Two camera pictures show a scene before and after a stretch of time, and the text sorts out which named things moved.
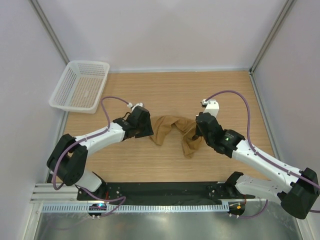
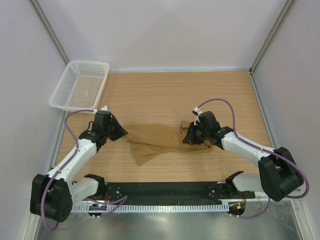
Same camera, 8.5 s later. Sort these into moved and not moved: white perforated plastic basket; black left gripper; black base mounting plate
Moved: black left gripper
Not moved: white perforated plastic basket; black base mounting plate
